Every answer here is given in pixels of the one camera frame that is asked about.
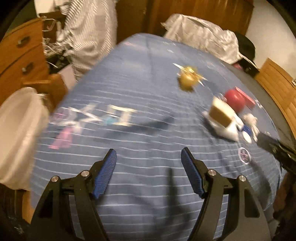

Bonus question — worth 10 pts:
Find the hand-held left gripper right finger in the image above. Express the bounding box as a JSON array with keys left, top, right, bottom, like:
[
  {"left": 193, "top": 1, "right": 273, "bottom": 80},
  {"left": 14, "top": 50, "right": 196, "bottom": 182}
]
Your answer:
[{"left": 181, "top": 147, "right": 272, "bottom": 241}]

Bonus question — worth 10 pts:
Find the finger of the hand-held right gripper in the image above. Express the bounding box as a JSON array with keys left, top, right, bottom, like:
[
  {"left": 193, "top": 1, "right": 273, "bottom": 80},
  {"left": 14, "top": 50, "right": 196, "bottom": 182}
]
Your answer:
[{"left": 257, "top": 132, "right": 296, "bottom": 163}]

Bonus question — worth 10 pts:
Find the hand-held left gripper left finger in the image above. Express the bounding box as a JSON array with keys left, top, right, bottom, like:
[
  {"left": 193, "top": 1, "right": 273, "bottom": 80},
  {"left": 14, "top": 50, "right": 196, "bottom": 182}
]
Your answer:
[{"left": 28, "top": 149, "right": 117, "bottom": 241}]

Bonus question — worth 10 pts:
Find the pile of cartons and bags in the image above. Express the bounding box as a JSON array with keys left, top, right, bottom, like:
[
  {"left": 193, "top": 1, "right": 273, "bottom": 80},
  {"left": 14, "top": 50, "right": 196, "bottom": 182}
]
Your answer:
[{"left": 203, "top": 96, "right": 244, "bottom": 142}]

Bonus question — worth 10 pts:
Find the white plastic bucket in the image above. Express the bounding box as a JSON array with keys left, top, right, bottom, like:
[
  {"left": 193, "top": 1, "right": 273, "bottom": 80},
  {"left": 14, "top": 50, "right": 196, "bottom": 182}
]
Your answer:
[{"left": 0, "top": 87, "right": 50, "bottom": 191}]

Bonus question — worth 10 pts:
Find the blue and white wrapper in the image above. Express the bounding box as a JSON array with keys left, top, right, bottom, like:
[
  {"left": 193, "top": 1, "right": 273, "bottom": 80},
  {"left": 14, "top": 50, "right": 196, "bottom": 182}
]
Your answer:
[{"left": 241, "top": 125, "right": 253, "bottom": 144}]

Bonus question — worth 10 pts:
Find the blue checkered bed sheet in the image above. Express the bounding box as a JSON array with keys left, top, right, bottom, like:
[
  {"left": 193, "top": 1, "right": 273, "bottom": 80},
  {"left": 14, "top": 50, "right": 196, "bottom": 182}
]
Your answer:
[{"left": 30, "top": 32, "right": 285, "bottom": 241}]

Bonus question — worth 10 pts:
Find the pink cardboard box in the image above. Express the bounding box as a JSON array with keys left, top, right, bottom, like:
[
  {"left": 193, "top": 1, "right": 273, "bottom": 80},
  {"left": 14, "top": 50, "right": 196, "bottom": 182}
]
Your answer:
[{"left": 235, "top": 86, "right": 256, "bottom": 108}]

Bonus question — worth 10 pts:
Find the wooden bed headboard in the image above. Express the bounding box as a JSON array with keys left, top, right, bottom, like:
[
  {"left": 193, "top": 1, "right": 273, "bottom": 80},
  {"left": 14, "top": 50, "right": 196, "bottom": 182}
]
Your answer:
[{"left": 254, "top": 58, "right": 296, "bottom": 138}]

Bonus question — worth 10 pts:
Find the red apple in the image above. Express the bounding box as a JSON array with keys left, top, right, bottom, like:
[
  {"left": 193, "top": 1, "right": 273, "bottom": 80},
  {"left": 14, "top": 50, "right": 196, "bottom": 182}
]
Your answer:
[{"left": 225, "top": 89, "right": 247, "bottom": 112}]

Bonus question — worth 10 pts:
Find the yellow plastic wrapper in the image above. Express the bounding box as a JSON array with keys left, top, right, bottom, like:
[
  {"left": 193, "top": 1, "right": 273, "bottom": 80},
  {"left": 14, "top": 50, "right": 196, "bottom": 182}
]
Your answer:
[{"left": 173, "top": 63, "right": 207, "bottom": 92}]

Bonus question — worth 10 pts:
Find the small wooden chair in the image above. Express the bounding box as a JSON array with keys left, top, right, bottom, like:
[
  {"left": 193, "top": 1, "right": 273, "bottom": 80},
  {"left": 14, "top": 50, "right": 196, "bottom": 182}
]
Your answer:
[{"left": 22, "top": 74, "right": 69, "bottom": 110}]

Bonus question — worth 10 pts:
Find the black cloth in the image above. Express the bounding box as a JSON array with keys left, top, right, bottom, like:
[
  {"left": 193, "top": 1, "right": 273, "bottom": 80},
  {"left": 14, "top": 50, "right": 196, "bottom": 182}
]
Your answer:
[{"left": 234, "top": 32, "right": 260, "bottom": 70}]

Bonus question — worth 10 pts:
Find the white cardboard box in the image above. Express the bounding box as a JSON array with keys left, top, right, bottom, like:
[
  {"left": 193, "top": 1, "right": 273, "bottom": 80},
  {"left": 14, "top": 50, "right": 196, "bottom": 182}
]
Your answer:
[{"left": 58, "top": 65, "right": 77, "bottom": 82}]

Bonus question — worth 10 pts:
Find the grey striped cloth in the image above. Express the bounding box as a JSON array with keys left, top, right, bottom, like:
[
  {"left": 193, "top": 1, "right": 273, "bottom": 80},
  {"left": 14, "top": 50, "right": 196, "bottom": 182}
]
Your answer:
[{"left": 55, "top": 0, "right": 119, "bottom": 82}]

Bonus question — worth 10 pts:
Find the wooden chest of drawers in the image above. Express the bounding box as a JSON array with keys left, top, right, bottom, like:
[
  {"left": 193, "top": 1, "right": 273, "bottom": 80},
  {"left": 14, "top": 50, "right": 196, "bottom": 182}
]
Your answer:
[{"left": 0, "top": 18, "right": 50, "bottom": 106}]

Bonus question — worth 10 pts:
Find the brown wooden wardrobe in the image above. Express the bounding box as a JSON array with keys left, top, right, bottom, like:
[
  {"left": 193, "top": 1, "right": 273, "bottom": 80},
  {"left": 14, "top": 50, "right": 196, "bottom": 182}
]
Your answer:
[{"left": 116, "top": 0, "right": 255, "bottom": 44}]

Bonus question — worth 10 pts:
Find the tangle of white cables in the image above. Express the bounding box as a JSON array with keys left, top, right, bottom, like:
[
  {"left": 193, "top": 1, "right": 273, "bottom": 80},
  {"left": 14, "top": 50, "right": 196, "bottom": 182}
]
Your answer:
[{"left": 41, "top": 18, "right": 70, "bottom": 68}]

